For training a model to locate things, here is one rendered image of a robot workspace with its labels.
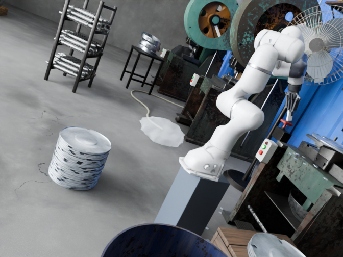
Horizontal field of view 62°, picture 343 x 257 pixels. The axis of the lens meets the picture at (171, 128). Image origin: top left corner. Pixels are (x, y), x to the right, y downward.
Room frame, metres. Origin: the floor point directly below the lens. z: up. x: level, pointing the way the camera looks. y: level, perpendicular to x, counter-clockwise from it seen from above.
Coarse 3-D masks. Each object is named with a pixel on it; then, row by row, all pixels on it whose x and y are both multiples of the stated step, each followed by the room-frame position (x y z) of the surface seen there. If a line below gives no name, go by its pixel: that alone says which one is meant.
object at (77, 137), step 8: (64, 128) 1.46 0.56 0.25; (72, 128) 1.51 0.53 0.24; (80, 128) 1.55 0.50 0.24; (64, 136) 1.38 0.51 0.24; (72, 136) 1.42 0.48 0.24; (80, 136) 1.45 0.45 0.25; (88, 136) 1.49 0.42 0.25; (96, 136) 1.55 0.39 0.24; (104, 136) 1.58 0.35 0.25; (72, 144) 1.34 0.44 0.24; (80, 144) 1.37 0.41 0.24; (88, 144) 1.40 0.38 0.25; (96, 144) 1.45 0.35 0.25; (104, 144) 1.49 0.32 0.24; (88, 152) 1.33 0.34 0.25; (96, 152) 1.37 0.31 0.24; (104, 152) 1.40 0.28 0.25
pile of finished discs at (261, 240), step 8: (256, 240) 1.00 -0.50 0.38; (264, 240) 1.03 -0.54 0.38; (272, 240) 1.05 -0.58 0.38; (280, 240) 1.08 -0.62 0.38; (248, 248) 0.96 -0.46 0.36; (256, 248) 0.96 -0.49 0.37; (264, 248) 0.97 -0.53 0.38; (272, 248) 1.00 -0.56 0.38; (280, 248) 1.02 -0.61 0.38; (288, 248) 1.05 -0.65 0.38; (296, 248) 1.06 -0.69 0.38; (256, 256) 0.89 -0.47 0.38; (264, 256) 0.92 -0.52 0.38; (272, 256) 0.94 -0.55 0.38; (280, 256) 0.96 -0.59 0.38; (288, 256) 0.98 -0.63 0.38; (296, 256) 1.01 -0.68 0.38; (304, 256) 1.04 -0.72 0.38
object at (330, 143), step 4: (316, 136) 1.57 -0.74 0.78; (320, 136) 1.63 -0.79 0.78; (324, 136) 1.67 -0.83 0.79; (320, 140) 1.47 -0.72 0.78; (324, 140) 1.54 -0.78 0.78; (328, 140) 1.62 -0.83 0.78; (332, 140) 1.67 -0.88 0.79; (328, 144) 1.43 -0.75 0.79; (332, 144) 1.50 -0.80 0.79; (336, 144) 1.55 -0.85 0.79; (340, 144) 1.65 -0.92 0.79; (336, 148) 1.45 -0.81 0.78; (340, 148) 1.47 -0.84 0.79; (340, 152) 1.39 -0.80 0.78
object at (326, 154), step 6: (312, 138) 1.48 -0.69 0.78; (324, 144) 1.42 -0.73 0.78; (324, 150) 1.52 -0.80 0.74; (330, 150) 1.49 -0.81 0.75; (336, 150) 1.43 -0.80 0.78; (318, 156) 1.53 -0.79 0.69; (324, 156) 1.50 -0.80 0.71; (330, 156) 1.48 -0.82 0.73; (336, 156) 1.47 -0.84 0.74; (342, 156) 1.48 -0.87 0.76; (318, 162) 1.51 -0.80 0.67; (324, 162) 1.48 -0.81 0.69; (330, 162) 1.47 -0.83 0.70; (336, 162) 1.48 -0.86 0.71; (324, 168) 1.47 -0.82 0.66
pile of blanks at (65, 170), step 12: (60, 144) 1.34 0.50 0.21; (60, 156) 1.32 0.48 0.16; (72, 156) 1.31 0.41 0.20; (84, 156) 1.32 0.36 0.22; (96, 156) 1.36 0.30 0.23; (60, 168) 1.32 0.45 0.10; (72, 168) 1.31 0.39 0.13; (84, 168) 1.34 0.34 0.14; (96, 168) 1.38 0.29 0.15; (60, 180) 1.32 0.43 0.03; (72, 180) 1.32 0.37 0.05; (84, 180) 1.36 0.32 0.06; (96, 180) 1.43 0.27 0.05
